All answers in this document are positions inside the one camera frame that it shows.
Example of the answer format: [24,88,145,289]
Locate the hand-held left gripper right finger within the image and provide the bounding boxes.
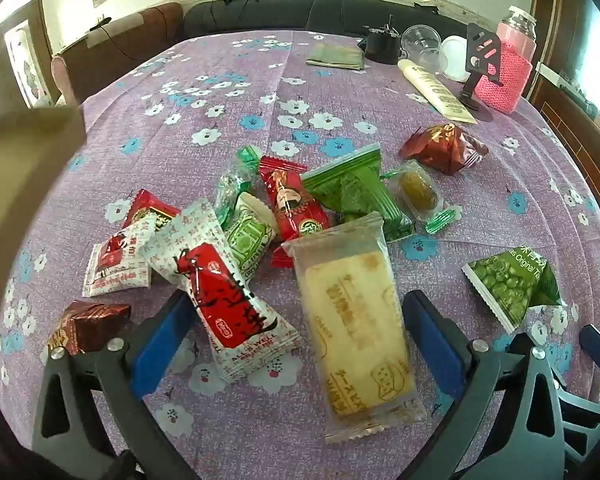
[402,289,567,480]

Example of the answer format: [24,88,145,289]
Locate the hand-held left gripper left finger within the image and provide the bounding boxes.
[31,289,202,480]

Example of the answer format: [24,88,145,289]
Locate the large red white snack packet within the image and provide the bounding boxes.
[144,199,304,384]

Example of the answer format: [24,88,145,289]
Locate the brown foil candy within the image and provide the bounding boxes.
[47,300,132,357]

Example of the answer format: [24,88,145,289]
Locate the clear cracker packet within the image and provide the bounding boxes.
[281,211,428,446]

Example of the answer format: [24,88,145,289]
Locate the small red white snack packet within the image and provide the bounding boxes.
[82,215,154,297]

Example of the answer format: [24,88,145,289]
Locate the green pea snack packet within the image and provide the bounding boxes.
[461,248,567,329]

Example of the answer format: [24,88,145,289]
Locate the red snack packet patterned border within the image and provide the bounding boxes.
[121,189,182,235]

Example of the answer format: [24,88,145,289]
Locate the green white snack packet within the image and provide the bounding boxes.
[222,192,281,281]

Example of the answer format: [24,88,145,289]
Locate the green striped snack packet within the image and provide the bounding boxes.
[301,143,414,244]

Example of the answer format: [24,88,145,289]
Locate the green clear candy wrapper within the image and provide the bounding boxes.
[214,145,262,223]

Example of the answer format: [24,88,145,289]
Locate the red gold-print snack packet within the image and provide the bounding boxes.
[257,156,331,269]

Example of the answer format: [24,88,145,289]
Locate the brown cardboard box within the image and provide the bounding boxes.
[0,105,87,281]

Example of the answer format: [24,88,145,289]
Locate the clear candy packet green ends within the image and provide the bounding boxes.
[381,160,457,236]

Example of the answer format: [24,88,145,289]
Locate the red-brown foil snack packet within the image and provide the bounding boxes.
[398,123,489,177]

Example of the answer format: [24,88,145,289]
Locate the brown wooden cabinet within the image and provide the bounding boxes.
[532,62,600,162]

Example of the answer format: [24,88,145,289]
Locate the cream tube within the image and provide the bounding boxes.
[397,58,477,126]

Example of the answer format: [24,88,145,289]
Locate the purple floral tablecloth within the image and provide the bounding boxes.
[0,32,600,480]

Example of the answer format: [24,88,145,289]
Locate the pink bottle with knit sleeve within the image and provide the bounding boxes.
[474,5,539,114]

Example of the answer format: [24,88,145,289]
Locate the black phone stand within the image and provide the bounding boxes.
[459,23,504,112]

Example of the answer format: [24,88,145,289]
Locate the clear glass bowl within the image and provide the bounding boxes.
[401,25,442,69]

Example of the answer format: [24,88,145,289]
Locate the black pot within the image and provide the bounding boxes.
[364,15,404,66]

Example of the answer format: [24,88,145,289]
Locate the brown armchair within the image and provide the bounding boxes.
[51,2,184,107]

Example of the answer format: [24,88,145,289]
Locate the wooden glazed door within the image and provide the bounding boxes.
[0,0,57,123]

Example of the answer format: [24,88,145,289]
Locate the black sofa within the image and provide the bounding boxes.
[182,0,477,47]

